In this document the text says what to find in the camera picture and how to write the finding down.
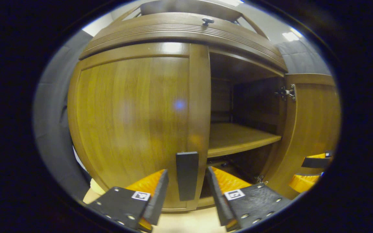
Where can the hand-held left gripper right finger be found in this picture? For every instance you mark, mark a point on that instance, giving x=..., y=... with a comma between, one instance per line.
x=215, y=200

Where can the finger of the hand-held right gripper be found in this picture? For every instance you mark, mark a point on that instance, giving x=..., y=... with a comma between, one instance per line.
x=316, y=161
x=304, y=183

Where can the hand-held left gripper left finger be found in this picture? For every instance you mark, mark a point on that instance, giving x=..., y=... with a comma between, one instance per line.
x=159, y=200

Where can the wooden shoe cabinet door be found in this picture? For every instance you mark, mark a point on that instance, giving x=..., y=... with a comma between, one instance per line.
x=125, y=113
x=316, y=123

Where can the wooden double-door shoe cabinet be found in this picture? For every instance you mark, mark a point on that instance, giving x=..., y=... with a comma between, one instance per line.
x=238, y=139

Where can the wooden cabinet drawer with knob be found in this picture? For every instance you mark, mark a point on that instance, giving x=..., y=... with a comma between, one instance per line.
x=173, y=29

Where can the cream plush ball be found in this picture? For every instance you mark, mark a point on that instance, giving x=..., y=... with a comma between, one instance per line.
x=97, y=187

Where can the small ceiling light panel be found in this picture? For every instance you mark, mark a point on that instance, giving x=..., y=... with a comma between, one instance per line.
x=291, y=35

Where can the long ceiling light panel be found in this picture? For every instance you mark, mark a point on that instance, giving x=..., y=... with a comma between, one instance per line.
x=230, y=2

